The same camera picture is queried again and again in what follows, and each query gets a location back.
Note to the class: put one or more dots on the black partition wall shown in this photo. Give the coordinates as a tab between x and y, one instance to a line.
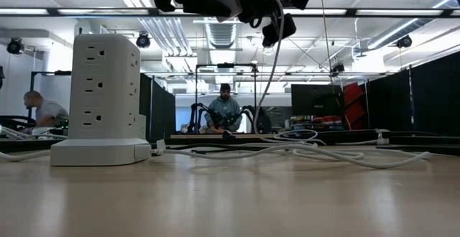
161	115
431	100

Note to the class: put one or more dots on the black power strip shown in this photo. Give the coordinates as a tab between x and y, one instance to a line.
341	137

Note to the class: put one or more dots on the small black ceiling fixture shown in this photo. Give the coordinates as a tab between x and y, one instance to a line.
338	69

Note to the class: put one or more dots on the smooth silver ceiling duct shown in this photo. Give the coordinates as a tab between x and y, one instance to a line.
395	36

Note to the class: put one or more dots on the neighbouring station black frame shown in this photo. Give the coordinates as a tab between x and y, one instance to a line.
32	86
196	97

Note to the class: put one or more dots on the black ceiling spotlight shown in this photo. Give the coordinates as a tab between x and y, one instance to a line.
143	41
404	42
15	46

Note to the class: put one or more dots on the ribbed silver ventilation duct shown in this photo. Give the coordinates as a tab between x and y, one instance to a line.
221	36

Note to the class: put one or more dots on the long linear ceiling light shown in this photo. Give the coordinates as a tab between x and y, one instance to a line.
395	13

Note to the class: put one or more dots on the green cube power strip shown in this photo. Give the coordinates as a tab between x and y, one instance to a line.
142	129

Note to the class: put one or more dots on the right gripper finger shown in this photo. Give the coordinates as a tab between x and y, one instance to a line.
260	10
280	30

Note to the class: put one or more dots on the desk with coloured boxes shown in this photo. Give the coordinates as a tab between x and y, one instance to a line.
323	120

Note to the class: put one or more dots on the small white plug block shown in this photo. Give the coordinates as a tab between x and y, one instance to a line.
383	140

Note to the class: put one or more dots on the red bin rack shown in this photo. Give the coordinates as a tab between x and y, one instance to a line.
354	113

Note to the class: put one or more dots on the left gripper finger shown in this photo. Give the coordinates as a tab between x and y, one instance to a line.
205	3

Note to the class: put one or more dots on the white USB wall charger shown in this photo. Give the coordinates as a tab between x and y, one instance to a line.
231	3

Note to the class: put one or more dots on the white tower power strip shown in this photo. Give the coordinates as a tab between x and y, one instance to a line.
104	97

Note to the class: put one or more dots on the black monitor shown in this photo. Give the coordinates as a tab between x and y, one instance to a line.
316	100

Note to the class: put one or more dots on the person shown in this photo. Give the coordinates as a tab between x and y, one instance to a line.
50	111
224	109

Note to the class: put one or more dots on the white ceiling pipes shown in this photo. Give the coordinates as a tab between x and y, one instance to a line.
161	32

